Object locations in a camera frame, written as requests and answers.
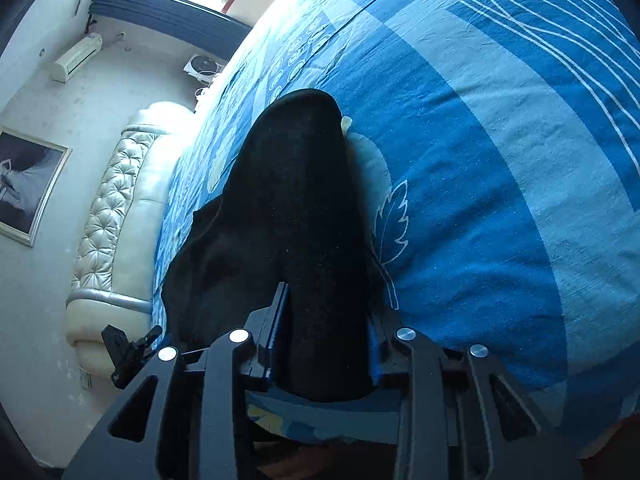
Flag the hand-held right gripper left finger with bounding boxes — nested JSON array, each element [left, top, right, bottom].
[[62, 282, 291, 480]]

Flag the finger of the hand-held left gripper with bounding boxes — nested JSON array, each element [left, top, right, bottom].
[[131, 325, 164, 356]]

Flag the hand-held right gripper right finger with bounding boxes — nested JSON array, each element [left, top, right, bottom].
[[368, 311, 586, 480]]

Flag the black pants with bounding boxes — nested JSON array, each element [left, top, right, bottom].
[[162, 88, 383, 403]]

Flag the cream tufted leather headboard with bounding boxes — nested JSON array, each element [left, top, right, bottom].
[[66, 101, 197, 377]]

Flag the blue patterned bed sheet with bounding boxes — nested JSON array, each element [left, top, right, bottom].
[[150, 0, 640, 461]]

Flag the small white fan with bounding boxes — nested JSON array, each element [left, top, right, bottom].
[[183, 54, 221, 87]]

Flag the dark blue curtain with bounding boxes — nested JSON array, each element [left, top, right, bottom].
[[89, 0, 252, 42]]

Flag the framed wall picture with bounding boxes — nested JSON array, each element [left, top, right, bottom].
[[0, 126, 72, 248]]

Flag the white wall air conditioner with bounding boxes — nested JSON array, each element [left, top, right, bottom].
[[50, 33, 104, 84]]

